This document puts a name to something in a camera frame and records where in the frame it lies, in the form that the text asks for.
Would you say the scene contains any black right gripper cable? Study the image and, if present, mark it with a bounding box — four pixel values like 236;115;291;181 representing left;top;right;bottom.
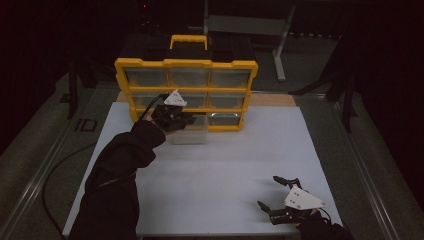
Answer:
319;207;333;224

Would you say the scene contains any set of clear drawers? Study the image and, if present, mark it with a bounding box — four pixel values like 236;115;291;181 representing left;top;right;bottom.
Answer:
124;67;252;127

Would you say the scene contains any aluminium frame rail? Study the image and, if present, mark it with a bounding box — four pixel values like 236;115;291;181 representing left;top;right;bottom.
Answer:
0;83;111;240
293;93;424;240

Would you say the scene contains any person's right hand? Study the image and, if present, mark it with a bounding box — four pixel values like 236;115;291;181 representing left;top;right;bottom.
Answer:
294;208;323;229

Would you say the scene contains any grey metal stand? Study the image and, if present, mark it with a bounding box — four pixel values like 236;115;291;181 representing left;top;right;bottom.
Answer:
202;0;298;83

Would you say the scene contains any yellow plastic organizer case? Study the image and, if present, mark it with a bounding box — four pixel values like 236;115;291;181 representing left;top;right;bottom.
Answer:
114;34;259;133

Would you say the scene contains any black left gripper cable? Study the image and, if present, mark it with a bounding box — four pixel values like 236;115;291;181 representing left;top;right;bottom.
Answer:
41;93;169;238

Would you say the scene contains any clear organizer bin drawer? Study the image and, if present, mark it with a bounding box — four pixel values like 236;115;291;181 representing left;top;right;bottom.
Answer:
168;114;210;145

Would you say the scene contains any black stand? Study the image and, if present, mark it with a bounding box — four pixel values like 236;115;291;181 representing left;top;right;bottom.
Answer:
289;29;359;134
67;58;80;120

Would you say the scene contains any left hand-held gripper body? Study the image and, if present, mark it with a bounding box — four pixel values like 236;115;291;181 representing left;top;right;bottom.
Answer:
151;88;188;132

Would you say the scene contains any white table sheet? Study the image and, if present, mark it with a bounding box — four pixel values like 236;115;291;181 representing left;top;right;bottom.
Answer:
62;101;344;238

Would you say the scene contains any person's left hand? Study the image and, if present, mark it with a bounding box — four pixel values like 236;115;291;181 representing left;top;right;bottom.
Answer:
144;111;177;136

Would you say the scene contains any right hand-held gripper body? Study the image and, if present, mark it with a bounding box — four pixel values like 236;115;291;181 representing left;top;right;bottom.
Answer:
269;185;328;226

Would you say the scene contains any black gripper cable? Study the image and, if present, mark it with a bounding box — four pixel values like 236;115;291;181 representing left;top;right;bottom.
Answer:
319;207;333;224
41;93;169;238

